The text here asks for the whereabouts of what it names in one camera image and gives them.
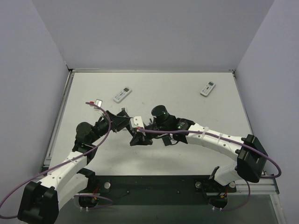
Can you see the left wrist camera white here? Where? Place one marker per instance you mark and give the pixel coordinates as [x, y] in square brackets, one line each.
[98, 103]

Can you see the black battery cover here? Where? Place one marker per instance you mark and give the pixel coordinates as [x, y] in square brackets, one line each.
[167, 140]

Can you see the aluminium front rail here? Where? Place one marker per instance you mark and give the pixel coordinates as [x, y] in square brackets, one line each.
[264, 186]

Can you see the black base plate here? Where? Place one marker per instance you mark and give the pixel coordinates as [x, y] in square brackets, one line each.
[154, 190]

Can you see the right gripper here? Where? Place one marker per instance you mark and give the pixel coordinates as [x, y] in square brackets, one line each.
[142, 139]

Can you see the white remote top left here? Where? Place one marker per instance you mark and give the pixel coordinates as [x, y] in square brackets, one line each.
[122, 94]

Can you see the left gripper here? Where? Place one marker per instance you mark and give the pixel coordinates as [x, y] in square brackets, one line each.
[117, 122]

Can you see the black remote control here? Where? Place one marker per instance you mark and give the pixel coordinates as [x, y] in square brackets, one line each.
[132, 133]

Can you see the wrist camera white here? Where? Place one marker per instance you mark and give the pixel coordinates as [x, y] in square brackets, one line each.
[136, 123]
[98, 103]

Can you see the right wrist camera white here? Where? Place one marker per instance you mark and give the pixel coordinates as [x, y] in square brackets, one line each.
[136, 123]

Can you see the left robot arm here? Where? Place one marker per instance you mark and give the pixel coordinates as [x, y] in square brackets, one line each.
[42, 201]

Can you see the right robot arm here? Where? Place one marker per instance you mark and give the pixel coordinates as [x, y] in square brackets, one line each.
[247, 153]

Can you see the white remote top right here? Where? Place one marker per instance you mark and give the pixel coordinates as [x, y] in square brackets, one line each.
[207, 89]

